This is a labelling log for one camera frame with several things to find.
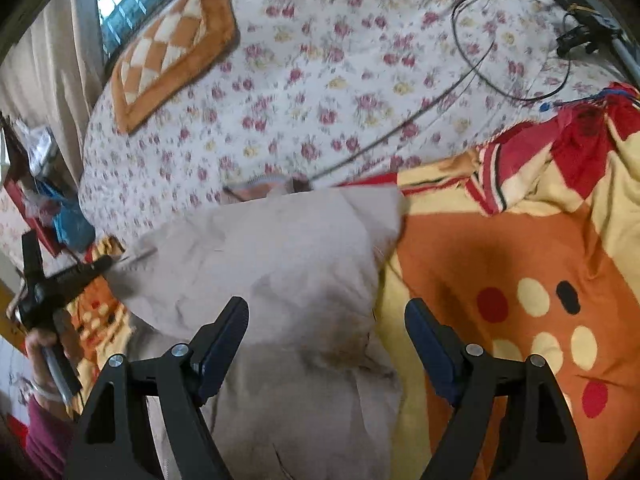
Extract person's left hand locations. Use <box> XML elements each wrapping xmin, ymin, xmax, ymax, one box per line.
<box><xmin>25</xmin><ymin>308</ymin><xmax>84</xmax><ymax>406</ymax></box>

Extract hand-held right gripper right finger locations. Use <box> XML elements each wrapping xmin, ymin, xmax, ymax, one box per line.
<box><xmin>404</xmin><ymin>298</ymin><xmax>588</xmax><ymax>480</ymax></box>

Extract silver tripod leg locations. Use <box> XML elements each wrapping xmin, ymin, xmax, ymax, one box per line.
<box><xmin>609</xmin><ymin>34</ymin><xmax>640</xmax><ymax>83</ymax></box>

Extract black electronic device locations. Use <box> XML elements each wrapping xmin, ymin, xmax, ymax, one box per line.
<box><xmin>551</xmin><ymin>0</ymin><xmax>626</xmax><ymax>58</ymax></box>

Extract clear plastic bag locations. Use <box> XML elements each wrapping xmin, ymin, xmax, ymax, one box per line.
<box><xmin>14</xmin><ymin>119</ymin><xmax>60</xmax><ymax>177</ymax></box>

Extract red box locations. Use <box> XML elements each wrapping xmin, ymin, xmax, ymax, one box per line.
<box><xmin>4</xmin><ymin>179</ymin><xmax>63</xmax><ymax>257</ymax></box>

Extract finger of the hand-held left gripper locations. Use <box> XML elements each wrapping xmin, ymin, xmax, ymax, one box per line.
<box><xmin>50</xmin><ymin>255</ymin><xmax>114</xmax><ymax>299</ymax></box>

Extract floral bedsheet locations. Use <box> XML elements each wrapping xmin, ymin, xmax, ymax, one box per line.
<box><xmin>77</xmin><ymin>0</ymin><xmax>640</xmax><ymax>233</ymax></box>

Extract beige curtain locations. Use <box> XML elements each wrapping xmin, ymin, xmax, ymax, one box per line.
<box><xmin>0</xmin><ymin>0</ymin><xmax>106</xmax><ymax>183</ymax></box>

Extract orange checkered cushion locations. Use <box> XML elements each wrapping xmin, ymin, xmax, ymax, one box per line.
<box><xmin>110</xmin><ymin>0</ymin><xmax>240</xmax><ymax>136</ymax></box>

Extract orange dotted blanket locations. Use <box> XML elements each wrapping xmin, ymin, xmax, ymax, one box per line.
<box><xmin>65</xmin><ymin>82</ymin><xmax>640</xmax><ymax>480</ymax></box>

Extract blue plastic bag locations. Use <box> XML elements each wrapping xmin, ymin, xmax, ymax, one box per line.
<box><xmin>37</xmin><ymin>179</ymin><xmax>97</xmax><ymax>252</ymax></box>

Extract grey pillowcase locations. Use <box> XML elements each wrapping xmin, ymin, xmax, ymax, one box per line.
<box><xmin>107</xmin><ymin>174</ymin><xmax>408</xmax><ymax>480</ymax></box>

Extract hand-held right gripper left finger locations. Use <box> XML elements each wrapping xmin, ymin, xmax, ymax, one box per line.
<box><xmin>65</xmin><ymin>296</ymin><xmax>250</xmax><ymax>480</ymax></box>

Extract person's left forearm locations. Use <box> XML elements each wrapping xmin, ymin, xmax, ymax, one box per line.
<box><xmin>24</xmin><ymin>392</ymin><xmax>78</xmax><ymax>480</ymax></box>

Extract black cable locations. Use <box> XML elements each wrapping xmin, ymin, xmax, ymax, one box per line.
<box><xmin>309</xmin><ymin>0</ymin><xmax>595</xmax><ymax>182</ymax></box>

